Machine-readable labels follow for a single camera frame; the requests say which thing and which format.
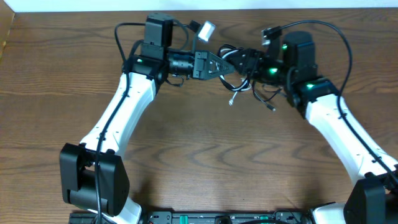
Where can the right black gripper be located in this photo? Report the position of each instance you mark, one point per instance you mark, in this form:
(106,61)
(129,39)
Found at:
(254,56)

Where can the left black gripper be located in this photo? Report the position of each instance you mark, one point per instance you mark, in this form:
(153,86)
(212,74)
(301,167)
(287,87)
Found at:
(199,65)

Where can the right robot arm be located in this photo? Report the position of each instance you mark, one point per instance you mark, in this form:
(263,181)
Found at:
(290,63)

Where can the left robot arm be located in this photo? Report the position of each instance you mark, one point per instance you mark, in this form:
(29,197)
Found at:
(92,172)

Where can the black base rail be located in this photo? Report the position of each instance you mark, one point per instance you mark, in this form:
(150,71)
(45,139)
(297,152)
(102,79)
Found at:
(168,217)

